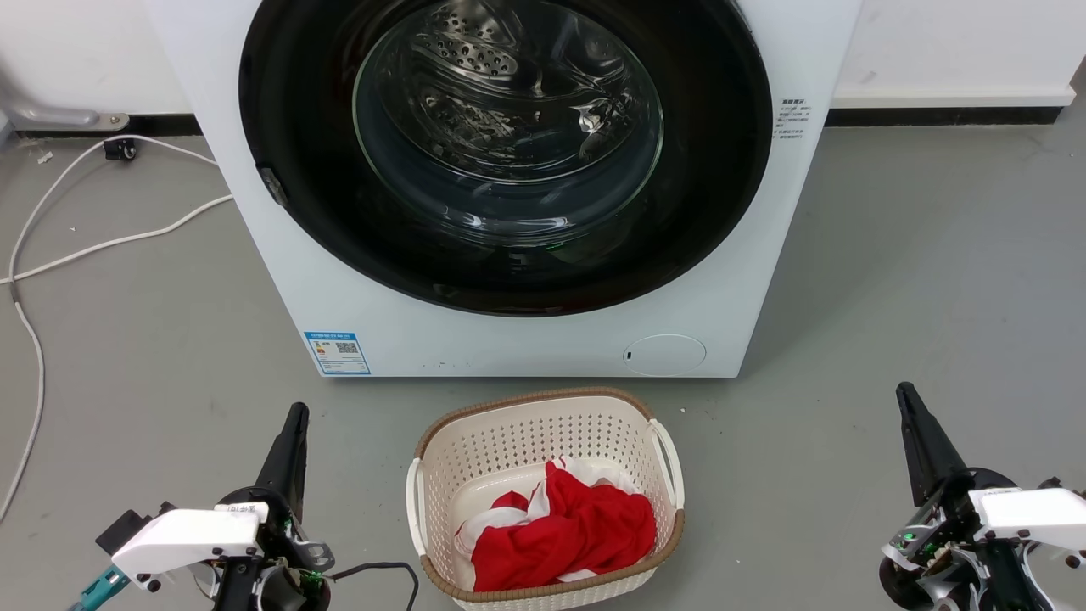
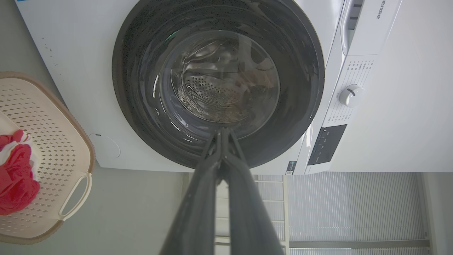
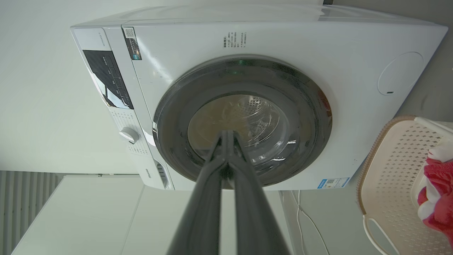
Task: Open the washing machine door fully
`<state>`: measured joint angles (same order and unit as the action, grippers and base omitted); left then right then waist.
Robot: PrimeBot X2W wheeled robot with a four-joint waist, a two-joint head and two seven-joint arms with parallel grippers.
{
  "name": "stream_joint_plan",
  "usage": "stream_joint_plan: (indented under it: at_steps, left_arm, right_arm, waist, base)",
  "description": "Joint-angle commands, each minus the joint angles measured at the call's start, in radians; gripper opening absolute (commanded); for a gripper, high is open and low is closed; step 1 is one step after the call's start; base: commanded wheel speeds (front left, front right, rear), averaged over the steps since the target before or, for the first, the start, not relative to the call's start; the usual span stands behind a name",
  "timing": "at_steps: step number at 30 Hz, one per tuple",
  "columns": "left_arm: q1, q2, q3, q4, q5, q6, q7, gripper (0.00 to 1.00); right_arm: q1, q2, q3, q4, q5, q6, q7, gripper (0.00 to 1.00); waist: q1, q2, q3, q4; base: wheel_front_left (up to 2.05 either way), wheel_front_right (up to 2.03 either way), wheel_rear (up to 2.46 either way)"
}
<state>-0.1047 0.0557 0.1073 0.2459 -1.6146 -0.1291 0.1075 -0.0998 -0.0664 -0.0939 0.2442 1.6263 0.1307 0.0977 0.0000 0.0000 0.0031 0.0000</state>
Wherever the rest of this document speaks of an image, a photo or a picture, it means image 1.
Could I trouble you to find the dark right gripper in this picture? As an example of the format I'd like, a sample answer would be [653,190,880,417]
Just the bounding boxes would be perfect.
[878,383,1055,611]

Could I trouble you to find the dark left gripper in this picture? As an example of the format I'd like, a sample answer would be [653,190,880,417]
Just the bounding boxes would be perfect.
[210,402,335,611]

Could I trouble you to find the black round glass washer door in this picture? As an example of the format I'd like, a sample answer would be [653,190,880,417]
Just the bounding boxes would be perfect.
[238,0,774,317]

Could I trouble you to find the white front-load washing machine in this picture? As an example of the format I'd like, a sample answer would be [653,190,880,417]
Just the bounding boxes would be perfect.
[144,0,863,379]

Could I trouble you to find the blue energy label sticker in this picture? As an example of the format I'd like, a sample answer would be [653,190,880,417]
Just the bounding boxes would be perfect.
[304,331,372,377]

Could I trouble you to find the cream plastic laundry basket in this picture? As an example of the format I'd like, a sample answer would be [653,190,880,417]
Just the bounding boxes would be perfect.
[406,387,686,611]

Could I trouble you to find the round white filter cover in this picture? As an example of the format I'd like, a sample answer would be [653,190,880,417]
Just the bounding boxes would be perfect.
[623,334,708,378]

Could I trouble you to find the red and white garment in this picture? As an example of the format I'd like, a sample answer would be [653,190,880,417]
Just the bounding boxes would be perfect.
[454,457,658,593]

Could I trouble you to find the small printed text label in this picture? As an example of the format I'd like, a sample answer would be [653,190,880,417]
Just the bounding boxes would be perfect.
[773,97,815,142]

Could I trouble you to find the stainless steel washer drum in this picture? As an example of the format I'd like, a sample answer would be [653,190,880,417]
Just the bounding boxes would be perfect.
[355,0,664,223]

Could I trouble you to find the teal cable connector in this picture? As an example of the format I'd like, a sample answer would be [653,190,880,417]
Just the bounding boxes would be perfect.
[68,566,131,611]

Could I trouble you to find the white floor cable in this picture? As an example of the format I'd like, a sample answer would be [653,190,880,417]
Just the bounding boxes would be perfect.
[0,134,219,523]
[0,194,234,285]

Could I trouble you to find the grey metal floor bracket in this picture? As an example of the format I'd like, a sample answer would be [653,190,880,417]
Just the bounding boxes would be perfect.
[0,72,131,133]

